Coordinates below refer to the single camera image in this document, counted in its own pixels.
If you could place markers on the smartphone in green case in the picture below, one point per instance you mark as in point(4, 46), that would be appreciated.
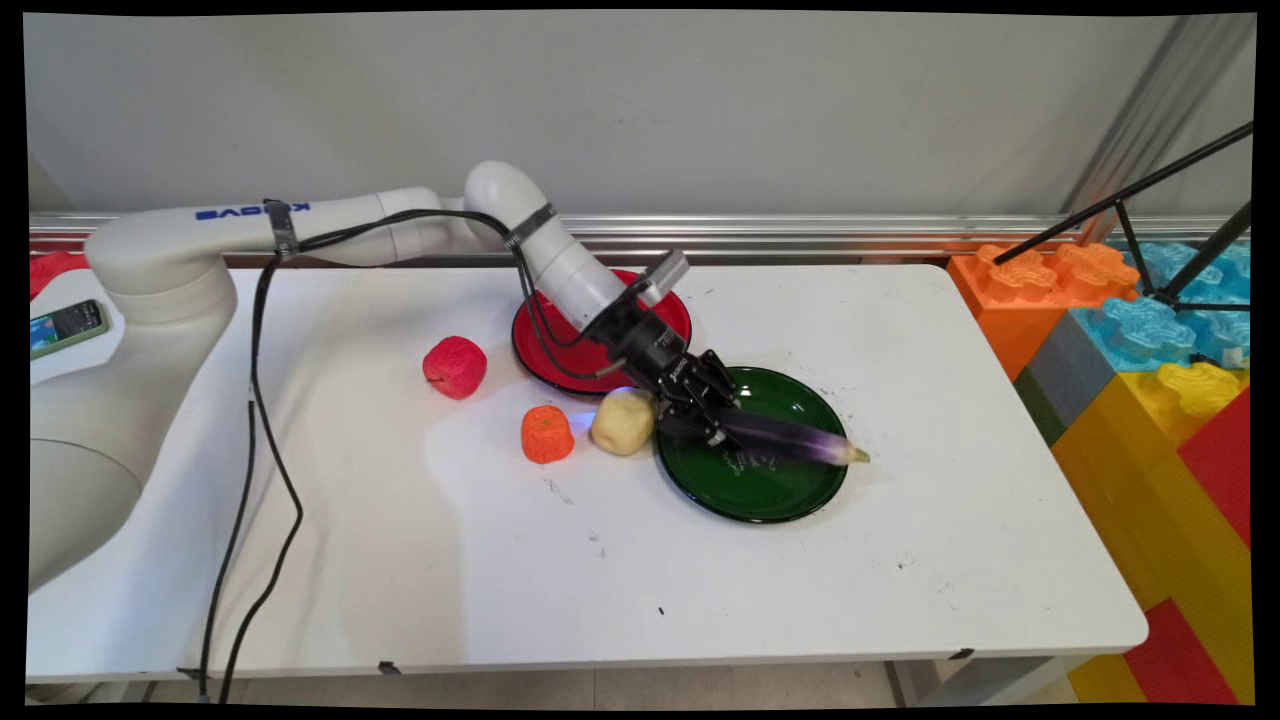
point(66, 328)

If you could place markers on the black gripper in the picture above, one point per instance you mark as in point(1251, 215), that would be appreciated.
point(655, 350)

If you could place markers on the big dark green toy brick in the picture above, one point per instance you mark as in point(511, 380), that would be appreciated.
point(1038, 408)

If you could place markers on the big yellow toy brick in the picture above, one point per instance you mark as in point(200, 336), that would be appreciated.
point(1130, 480)

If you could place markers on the big red toy brick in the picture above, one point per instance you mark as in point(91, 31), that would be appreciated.
point(1180, 655)
point(1225, 460)

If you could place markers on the red plastic object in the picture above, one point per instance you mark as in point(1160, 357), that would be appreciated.
point(52, 270)

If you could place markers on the aluminium rail along wall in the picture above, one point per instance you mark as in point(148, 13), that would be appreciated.
point(850, 238)

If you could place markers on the grey table leg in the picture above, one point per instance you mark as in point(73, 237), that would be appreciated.
point(930, 682)

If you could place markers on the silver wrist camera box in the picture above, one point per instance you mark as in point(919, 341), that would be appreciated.
point(665, 276)

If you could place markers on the green round plate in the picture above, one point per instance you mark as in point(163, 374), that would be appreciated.
point(770, 490)

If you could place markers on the big translucent blue toy brick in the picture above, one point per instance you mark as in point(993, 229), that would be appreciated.
point(1150, 335)

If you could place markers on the big grey toy brick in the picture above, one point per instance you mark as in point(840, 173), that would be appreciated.
point(1070, 370)

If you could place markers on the purple toy eggplant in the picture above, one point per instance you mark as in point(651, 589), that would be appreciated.
point(800, 440)

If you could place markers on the big orange toy brick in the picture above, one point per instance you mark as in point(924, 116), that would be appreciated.
point(1010, 300)

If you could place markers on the yellow toy potato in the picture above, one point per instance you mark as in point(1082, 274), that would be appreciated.
point(622, 424)

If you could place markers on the black tripod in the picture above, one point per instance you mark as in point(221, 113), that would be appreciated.
point(1130, 192)

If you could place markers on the red toy apple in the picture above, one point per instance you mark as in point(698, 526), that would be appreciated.
point(455, 368)

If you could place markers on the orange toy fruit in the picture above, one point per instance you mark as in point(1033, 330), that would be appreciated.
point(547, 436)

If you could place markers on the red round plate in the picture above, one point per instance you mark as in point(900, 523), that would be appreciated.
point(681, 322)

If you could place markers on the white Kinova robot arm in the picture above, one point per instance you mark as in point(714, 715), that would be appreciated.
point(150, 260)

